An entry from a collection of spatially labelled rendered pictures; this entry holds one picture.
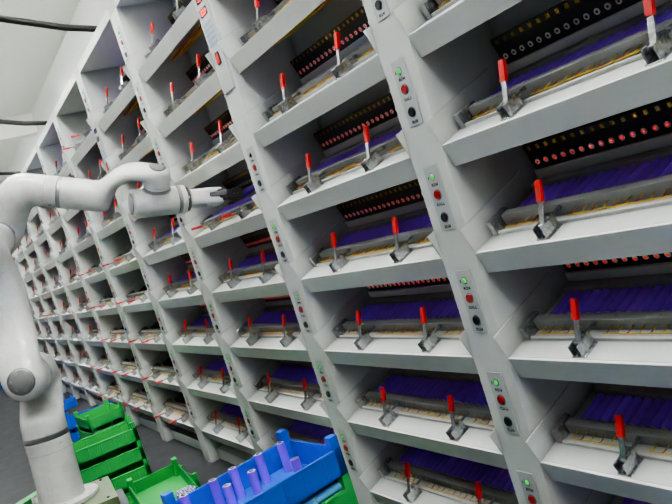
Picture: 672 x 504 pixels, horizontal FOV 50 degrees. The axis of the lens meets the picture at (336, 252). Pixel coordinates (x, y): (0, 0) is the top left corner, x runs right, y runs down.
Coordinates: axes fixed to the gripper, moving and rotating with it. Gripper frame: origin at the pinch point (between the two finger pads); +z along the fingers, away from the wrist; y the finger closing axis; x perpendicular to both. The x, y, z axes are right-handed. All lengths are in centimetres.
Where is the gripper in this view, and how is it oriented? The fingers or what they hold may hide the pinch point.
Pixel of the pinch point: (234, 194)
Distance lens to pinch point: 221.2
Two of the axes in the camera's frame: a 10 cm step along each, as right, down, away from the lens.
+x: -1.6, -9.9, 0.3
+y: 4.9, -1.0, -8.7
